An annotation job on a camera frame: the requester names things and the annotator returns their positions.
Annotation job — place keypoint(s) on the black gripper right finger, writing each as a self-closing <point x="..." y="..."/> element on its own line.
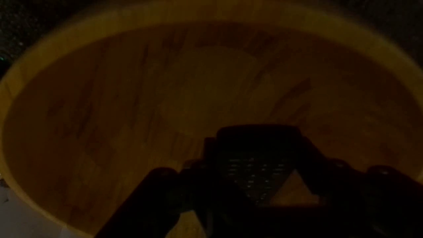
<point x="313" y="168"/>

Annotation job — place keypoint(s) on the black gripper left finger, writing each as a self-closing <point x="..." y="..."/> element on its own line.
<point x="214" y="189"/>

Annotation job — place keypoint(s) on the black remote control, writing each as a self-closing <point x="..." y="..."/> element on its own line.
<point x="256" y="157"/>

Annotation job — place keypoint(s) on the round wooden bowl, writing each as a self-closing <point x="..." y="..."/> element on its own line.
<point x="133" y="85"/>

